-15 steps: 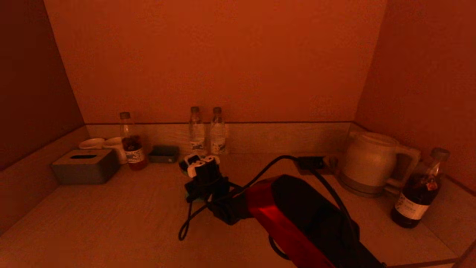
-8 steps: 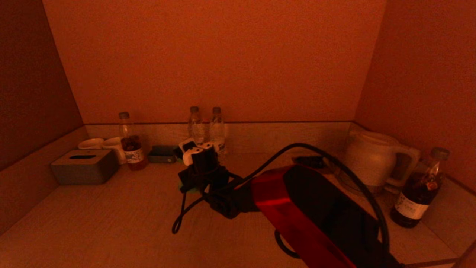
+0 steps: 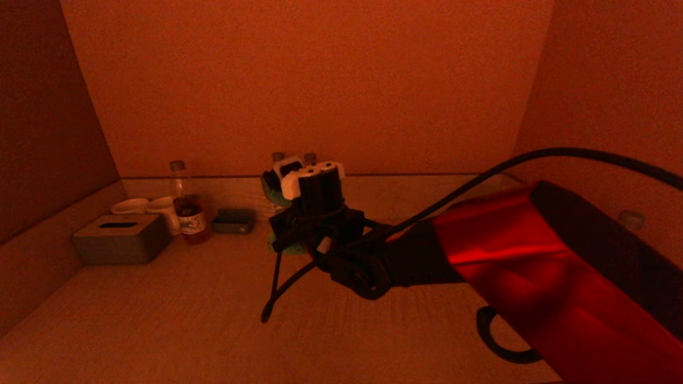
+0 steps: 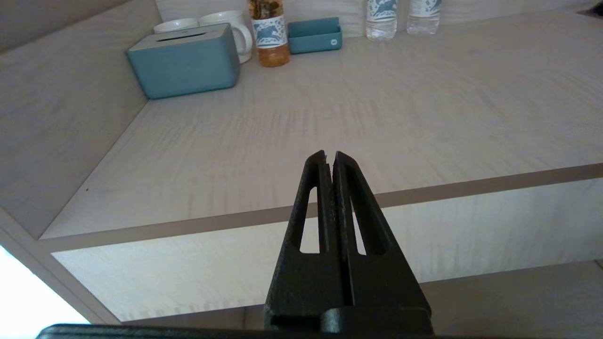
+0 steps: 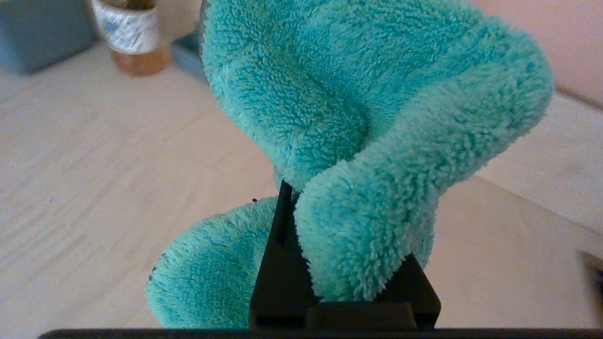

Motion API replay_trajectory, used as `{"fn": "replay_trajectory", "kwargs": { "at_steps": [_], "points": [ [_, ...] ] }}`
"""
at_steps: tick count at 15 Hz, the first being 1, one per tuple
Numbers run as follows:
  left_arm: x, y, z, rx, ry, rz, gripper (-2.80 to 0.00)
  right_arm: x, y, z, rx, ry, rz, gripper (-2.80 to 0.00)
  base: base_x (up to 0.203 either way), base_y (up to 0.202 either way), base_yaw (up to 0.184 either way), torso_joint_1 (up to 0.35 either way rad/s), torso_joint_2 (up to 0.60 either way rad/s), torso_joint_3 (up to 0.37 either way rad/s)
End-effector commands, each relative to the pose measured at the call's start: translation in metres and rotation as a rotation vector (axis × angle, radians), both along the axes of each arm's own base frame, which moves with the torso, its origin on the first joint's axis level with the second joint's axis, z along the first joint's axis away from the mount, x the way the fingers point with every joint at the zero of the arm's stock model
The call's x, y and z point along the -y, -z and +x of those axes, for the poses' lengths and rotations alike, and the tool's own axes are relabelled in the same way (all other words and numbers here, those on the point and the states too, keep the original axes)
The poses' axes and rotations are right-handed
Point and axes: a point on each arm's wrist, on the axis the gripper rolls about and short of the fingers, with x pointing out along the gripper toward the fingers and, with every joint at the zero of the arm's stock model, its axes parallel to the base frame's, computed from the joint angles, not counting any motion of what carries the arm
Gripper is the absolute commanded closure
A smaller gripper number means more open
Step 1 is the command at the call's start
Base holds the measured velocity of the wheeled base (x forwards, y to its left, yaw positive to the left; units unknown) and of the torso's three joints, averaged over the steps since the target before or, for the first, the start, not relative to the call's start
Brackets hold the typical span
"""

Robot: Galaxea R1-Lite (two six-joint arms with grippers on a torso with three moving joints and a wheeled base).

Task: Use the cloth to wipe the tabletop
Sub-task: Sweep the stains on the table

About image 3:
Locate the green microfibre cloth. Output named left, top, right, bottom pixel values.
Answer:
left=260, top=176, right=307, bottom=255

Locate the small dark rectangular tray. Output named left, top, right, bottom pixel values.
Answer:
left=212, top=208, right=257, bottom=234

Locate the half-full red tea bottle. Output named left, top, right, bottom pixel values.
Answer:
left=169, top=160, right=212, bottom=245

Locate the white ceramic cup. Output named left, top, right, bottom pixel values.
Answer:
left=147, top=197, right=182, bottom=237
left=111, top=198, right=150, bottom=215

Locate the grey tissue box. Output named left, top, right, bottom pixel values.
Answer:
left=72, top=214, right=171, bottom=266

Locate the dark drink bottle white label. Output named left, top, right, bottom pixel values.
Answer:
left=618, top=210, right=646, bottom=231

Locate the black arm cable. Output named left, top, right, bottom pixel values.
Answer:
left=260, top=148, right=683, bottom=365

